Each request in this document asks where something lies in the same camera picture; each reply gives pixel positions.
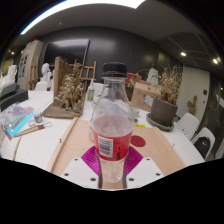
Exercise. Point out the ceiling spot lights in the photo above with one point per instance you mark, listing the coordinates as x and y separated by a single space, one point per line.
183 53

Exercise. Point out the dry plant in grey pot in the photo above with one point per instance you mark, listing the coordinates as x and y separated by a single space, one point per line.
163 111

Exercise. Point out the black flat boxes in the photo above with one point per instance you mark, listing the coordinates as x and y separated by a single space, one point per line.
13 98

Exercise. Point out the colourful painted book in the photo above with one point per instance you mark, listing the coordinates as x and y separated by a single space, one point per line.
15 118

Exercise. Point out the white plaster bust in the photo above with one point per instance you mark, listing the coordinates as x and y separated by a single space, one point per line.
45 71

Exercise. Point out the long ceiling strip light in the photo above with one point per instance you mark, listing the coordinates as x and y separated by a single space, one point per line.
83 4

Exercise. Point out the thin wooden stick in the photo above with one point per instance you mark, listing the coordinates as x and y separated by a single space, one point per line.
16 148

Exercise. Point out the black wall screen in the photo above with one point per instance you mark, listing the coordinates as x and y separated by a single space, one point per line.
66 51

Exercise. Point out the clear red-labelled drink bottle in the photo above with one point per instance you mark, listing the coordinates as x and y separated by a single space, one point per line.
111 133

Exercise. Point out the wooden figure statue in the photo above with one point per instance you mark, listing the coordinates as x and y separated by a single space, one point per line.
192 106

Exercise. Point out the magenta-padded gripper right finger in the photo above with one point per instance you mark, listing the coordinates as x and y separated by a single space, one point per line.
145 170

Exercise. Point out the brown relief sculpture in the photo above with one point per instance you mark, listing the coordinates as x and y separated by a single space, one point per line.
68 93

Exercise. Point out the brown cardboard box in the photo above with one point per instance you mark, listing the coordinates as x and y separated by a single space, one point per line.
143 95

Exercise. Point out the grey plant saucer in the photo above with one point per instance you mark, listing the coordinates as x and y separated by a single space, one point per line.
160 126

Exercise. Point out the black backpack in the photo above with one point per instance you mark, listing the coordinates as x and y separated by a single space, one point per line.
202 146

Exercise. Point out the light wooden drawing board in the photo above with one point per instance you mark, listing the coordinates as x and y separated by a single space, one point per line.
75 143
160 150

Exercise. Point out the flat round red coaster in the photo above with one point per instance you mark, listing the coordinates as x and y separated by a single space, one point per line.
138 141

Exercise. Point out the white plaster cast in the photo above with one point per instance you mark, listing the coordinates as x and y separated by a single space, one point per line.
10 76

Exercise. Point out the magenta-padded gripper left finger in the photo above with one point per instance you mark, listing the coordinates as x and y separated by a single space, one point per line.
78 171

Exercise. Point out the white display board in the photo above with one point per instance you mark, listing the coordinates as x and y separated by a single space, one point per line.
30 61

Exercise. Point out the wooden paint brush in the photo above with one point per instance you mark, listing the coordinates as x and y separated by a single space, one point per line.
31 129

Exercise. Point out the small paint jar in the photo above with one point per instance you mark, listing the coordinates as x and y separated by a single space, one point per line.
38 117

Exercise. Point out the red box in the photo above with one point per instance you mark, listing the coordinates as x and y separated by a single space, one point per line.
131 78

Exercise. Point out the wooden easel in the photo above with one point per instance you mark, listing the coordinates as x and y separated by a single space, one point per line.
88 71

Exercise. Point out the yellow sticky note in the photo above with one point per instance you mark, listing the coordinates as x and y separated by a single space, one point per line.
140 125

